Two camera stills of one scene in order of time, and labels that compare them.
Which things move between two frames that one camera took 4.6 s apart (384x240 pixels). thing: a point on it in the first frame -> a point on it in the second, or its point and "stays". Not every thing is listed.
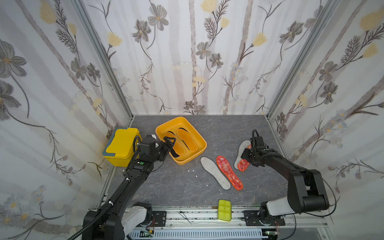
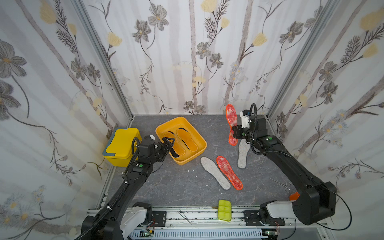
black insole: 174,153 stays
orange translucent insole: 187,137 stays
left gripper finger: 170,140 stays
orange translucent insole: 177,147 stays
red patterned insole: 243,164 -> 232,118
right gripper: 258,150 -> 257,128
